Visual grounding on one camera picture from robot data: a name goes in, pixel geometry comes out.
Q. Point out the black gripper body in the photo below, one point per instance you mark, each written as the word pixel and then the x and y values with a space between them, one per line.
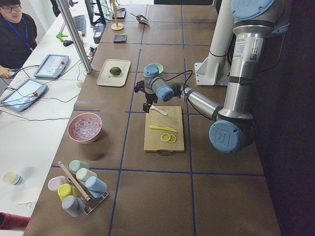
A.
pixel 150 97

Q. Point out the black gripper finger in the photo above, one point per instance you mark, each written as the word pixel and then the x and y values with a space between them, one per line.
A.
pixel 146 107

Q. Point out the mint green bowl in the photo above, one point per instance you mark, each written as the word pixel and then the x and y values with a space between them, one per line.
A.
pixel 159 66

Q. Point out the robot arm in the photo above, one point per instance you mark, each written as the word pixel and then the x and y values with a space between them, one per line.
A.
pixel 241 31

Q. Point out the white spoon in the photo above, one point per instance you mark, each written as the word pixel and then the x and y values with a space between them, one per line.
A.
pixel 159 110

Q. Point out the pink bowl with ice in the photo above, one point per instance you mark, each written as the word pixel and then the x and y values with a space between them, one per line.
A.
pixel 85 128

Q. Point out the green avocado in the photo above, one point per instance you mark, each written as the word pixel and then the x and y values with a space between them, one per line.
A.
pixel 115 71

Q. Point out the white tray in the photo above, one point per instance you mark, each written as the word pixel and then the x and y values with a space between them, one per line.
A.
pixel 107 79

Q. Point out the yellow plastic knife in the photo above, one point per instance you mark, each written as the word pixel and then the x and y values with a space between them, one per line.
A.
pixel 163 128

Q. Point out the wooden cutting board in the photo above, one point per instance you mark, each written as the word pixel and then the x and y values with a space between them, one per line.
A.
pixel 152 138

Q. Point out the lemon slice lower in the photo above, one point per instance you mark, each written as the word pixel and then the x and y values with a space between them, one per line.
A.
pixel 172 139

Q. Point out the grey folded cloth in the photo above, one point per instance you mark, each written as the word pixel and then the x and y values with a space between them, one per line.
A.
pixel 120 38

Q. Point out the wooden mug stand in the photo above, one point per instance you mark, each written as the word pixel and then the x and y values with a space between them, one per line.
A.
pixel 116 26

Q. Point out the steel scoop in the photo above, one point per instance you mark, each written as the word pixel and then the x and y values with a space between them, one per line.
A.
pixel 141 19

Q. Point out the black keyboard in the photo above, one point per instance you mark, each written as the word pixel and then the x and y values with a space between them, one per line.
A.
pixel 80 23

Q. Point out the teach pendant far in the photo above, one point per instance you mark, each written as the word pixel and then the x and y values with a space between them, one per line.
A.
pixel 52 66

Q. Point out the teach pendant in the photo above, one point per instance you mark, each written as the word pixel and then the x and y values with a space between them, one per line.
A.
pixel 22 97
pixel 52 66

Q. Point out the white cup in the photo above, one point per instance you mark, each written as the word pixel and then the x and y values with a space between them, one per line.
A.
pixel 83 174

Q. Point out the green cup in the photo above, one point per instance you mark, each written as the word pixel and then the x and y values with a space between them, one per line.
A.
pixel 76 165

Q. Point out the blue cup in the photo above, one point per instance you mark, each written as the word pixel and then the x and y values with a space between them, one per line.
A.
pixel 96 186

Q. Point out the teach pendant near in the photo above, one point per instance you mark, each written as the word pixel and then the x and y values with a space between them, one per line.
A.
pixel 22 97

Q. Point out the yellow cup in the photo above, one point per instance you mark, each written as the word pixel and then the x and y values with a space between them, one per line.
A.
pixel 65 190

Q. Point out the pink cup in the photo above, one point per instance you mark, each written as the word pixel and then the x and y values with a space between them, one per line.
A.
pixel 56 182

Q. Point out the grey cup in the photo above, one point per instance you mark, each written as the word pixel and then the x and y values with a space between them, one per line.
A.
pixel 73 205

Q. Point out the person in black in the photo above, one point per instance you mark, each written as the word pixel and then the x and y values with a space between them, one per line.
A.
pixel 18 33

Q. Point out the paper cup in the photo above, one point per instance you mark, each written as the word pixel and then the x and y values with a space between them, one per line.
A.
pixel 13 178

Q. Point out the red object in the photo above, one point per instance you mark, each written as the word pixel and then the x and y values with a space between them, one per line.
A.
pixel 13 222

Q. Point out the white pillar mount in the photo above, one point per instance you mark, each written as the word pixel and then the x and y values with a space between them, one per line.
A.
pixel 214 71

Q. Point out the cup rack with wooden handle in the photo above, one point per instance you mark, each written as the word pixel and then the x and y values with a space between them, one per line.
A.
pixel 83 193

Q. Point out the aluminium frame post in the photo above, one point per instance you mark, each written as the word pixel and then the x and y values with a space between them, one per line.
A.
pixel 65 12

